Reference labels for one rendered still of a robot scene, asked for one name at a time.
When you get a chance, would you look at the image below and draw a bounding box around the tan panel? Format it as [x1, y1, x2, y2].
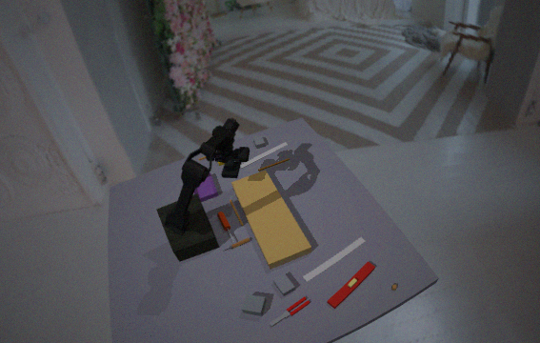
[231, 170, 312, 269]

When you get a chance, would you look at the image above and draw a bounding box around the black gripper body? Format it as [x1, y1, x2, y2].
[211, 142, 250, 162]

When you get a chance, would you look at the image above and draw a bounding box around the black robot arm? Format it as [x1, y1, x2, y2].
[164, 118, 240, 236]

